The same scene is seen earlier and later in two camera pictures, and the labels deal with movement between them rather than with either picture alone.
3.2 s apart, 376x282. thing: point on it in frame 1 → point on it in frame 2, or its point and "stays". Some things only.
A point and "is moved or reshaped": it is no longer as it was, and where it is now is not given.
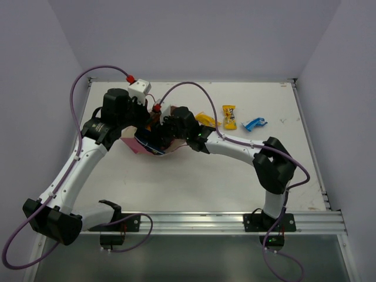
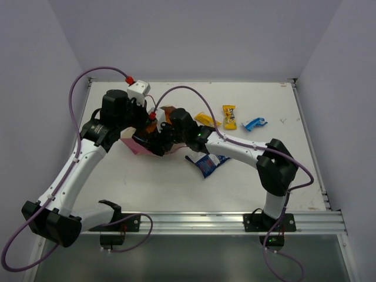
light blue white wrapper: [256, 122] stays
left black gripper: [141, 110] stays
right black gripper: [161, 129] stays
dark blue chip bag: [150, 140] is moved or reshaped
